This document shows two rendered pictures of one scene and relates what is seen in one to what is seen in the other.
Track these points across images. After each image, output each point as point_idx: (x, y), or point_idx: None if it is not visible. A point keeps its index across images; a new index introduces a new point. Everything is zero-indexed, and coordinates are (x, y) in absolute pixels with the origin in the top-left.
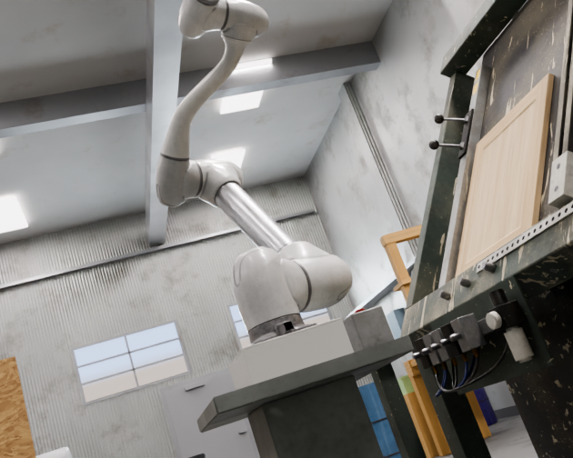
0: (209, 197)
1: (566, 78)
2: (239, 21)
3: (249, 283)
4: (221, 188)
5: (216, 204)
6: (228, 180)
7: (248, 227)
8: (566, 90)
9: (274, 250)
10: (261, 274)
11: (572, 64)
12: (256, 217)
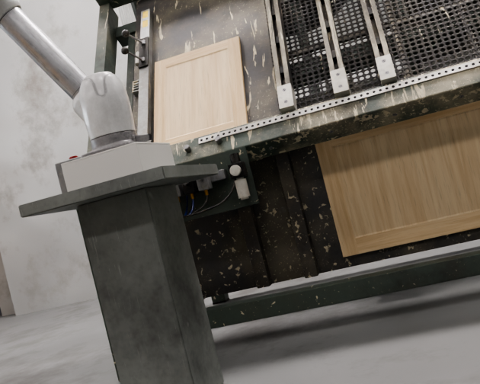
0: None
1: (275, 43)
2: None
3: (115, 97)
4: (14, 9)
5: (2, 21)
6: (19, 5)
7: (49, 54)
8: (276, 50)
9: (80, 81)
10: (123, 94)
11: (280, 37)
12: (58, 49)
